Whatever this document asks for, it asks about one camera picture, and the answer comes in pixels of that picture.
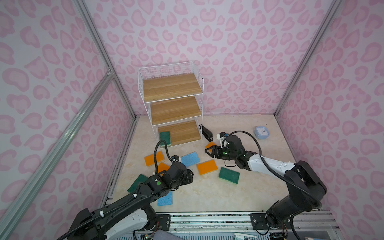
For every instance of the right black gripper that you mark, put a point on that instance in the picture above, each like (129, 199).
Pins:
(215, 148)

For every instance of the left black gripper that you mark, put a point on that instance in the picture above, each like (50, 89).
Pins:
(188, 176)

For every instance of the green sponge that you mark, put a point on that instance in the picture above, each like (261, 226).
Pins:
(140, 179)
(166, 136)
(229, 175)

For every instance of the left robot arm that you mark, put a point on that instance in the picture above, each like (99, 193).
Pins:
(95, 225)

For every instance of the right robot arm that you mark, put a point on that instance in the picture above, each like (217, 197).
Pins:
(305, 188)

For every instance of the orange sponge back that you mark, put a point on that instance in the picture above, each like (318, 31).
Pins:
(209, 147)

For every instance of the orange sponge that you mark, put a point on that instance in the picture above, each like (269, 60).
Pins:
(209, 147)
(163, 167)
(207, 167)
(150, 160)

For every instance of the black stapler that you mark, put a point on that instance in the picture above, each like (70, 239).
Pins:
(207, 133)

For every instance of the orange sponge centre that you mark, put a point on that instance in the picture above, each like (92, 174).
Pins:
(207, 167)

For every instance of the blue sponge centre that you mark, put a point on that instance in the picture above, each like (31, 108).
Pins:
(190, 159)

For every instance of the blue sponge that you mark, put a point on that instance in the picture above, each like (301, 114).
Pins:
(166, 200)
(190, 159)

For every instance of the blue sponge near front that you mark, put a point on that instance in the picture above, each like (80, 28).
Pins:
(166, 200)

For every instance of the orange sponge far left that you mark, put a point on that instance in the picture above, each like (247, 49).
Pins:
(150, 160)

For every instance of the light blue round container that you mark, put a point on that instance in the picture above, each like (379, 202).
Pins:
(261, 132)

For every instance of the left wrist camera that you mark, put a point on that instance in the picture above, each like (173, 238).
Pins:
(175, 158)

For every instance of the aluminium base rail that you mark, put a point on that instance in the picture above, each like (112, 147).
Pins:
(315, 225)

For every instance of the white wire wooden shelf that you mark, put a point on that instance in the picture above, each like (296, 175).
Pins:
(173, 96)

